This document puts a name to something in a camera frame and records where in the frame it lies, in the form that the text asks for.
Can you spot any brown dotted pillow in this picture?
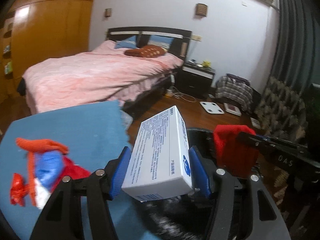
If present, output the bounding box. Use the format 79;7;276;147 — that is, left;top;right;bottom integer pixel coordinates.
124;45;167;58

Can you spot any bed with pink duvet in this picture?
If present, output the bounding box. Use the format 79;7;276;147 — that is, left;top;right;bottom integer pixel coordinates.
22;27;192;116

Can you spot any orange foam net sleeve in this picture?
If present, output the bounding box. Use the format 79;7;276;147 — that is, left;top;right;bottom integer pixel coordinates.
16;138;69;206

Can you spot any patterned curtain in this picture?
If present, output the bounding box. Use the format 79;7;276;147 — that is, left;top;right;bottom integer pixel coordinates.
255;0;319;143

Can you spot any left wall lamp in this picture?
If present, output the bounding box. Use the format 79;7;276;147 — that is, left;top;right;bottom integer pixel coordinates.
104;8;112;18

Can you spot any wooden wardrobe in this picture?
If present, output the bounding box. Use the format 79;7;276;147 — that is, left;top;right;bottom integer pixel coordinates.
1;0;94;101

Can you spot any white blue medicine box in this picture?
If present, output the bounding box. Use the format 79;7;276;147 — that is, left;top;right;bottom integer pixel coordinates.
121;106;194;202

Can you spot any left blue pillow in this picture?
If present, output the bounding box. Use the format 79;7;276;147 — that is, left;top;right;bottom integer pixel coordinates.
115;36;137;49

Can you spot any plaid cloth on chair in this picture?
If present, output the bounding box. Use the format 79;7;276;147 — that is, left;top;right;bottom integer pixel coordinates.
215;75;253;112

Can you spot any right blue pillow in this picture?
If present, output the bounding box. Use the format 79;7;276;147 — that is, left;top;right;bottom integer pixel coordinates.
148;35;174;50

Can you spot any right wall lamp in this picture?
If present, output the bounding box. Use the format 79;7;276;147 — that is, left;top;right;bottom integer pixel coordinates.
195;3;208;17

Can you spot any wall lamp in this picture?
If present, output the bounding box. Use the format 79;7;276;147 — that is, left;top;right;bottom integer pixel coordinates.
195;3;208;17
104;8;112;18

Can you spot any blue pillow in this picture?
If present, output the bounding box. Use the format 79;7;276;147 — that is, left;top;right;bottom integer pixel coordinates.
148;35;174;50
115;36;137;49

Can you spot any white bathroom scale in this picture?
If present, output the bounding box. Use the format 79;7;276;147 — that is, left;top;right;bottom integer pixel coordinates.
200;101;224;114

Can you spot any black white nightstand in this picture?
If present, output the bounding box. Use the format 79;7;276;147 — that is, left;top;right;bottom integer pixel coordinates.
175;62;215;99

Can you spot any blue table cloth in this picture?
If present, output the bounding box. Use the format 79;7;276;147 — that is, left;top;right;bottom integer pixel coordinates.
1;101;129;239

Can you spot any blue plastic bag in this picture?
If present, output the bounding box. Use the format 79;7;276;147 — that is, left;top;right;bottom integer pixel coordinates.
35;151;64;191

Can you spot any yellow plush toy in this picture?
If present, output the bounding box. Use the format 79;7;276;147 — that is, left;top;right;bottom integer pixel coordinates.
201;61;211;68

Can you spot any white charger cable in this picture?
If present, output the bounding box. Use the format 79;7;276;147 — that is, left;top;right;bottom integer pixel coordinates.
166;74;197;103

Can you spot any black lined trash bin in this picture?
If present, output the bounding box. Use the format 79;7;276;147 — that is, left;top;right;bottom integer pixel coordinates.
134;127;253;240

